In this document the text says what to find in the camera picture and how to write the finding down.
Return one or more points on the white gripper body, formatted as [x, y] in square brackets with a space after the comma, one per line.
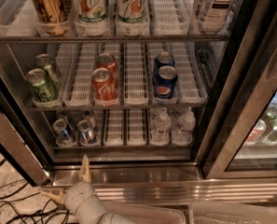
[77, 195]

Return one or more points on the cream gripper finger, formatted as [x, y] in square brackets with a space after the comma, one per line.
[84, 173]
[57, 195]

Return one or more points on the redbull can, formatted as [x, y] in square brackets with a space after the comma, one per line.
[87, 135]
[89, 115]
[62, 114]
[62, 128]

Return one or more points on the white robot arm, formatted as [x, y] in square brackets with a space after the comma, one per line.
[101, 215]

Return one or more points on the front coca cola can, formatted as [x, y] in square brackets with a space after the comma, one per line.
[104, 85]

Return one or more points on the coca cola can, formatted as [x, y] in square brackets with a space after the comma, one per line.
[104, 85]
[108, 61]

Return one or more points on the front green soda can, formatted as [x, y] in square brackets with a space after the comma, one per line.
[41, 85]

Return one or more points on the green soda can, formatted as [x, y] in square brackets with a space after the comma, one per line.
[49, 65]
[41, 85]

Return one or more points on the rear coca cola can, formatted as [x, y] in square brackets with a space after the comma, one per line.
[108, 61]

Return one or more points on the rear green soda can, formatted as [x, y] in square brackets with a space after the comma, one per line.
[49, 65]

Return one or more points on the front pepsi can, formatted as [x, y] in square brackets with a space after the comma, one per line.
[165, 82]

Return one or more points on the pepsi can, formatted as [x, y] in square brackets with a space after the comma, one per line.
[165, 82]
[164, 58]

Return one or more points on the rear pepsi can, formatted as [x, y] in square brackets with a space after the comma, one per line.
[164, 58]

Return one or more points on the gold tall drink can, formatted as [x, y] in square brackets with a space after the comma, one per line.
[53, 13]

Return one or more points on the red can behind glass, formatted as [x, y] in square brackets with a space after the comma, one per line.
[256, 133]

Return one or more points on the left clear plastic bin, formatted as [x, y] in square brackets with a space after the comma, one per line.
[143, 214]

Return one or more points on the clear plastic bin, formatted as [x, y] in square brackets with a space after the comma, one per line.
[230, 213]
[143, 214]

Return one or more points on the left water bottle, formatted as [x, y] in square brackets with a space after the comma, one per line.
[161, 128]

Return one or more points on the water bottle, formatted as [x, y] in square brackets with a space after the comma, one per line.
[182, 134]
[161, 128]

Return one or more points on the right water bottle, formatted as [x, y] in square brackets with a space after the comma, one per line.
[182, 134]

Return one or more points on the right clear plastic bin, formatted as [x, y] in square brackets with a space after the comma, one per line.
[230, 213]

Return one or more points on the green bottle behind glass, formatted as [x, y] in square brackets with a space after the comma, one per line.
[270, 118]

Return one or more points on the teas tea bottle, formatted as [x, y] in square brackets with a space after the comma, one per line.
[211, 14]

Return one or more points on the middle wire shelf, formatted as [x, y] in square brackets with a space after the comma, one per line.
[98, 107]

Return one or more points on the wire shelf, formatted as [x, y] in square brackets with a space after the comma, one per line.
[112, 39]
[98, 107]

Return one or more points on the top wire shelf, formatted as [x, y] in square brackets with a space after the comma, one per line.
[112, 39]

